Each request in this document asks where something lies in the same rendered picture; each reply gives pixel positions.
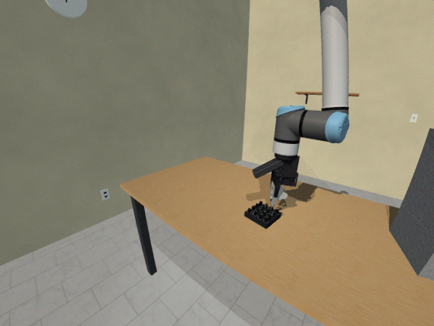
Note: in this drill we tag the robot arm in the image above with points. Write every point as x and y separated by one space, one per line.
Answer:
293 121

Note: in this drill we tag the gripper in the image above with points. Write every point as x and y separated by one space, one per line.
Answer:
285 175

